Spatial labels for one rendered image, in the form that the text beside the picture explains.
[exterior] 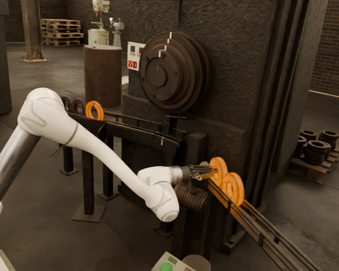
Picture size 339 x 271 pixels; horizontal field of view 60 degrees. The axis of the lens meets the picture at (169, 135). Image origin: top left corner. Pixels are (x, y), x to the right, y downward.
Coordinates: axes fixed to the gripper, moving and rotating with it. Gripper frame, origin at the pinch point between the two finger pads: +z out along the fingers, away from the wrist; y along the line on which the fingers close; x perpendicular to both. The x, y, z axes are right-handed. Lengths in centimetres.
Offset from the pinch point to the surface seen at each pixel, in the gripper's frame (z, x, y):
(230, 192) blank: -0.1, -4.6, 13.9
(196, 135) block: -0.6, 6.3, -29.2
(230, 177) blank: -1.3, 3.9, 14.0
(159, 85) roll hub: -21, 34, -41
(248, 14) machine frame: 21, 73, -26
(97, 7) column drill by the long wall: 9, 68, -882
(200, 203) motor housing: -5.4, -23.4, -5.0
